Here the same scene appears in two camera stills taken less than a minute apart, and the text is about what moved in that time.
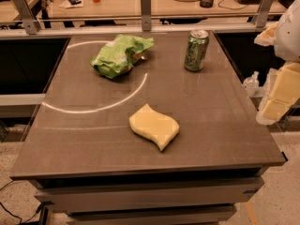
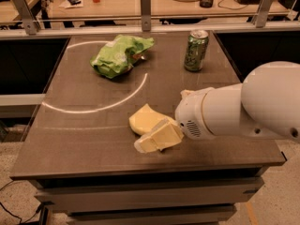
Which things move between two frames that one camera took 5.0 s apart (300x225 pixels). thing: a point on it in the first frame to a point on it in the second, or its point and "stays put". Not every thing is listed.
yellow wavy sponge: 157,127 stays put
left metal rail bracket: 30,22 stays put
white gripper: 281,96 to 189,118
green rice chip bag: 119,55 stays put
